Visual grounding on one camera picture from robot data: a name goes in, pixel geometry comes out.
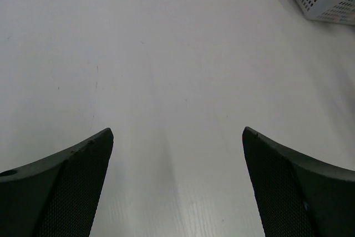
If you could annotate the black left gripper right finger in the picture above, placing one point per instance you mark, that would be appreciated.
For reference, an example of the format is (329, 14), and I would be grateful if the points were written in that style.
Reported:
(298, 195)

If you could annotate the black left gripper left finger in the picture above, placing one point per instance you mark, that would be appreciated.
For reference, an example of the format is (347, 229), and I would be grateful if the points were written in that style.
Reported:
(59, 194)

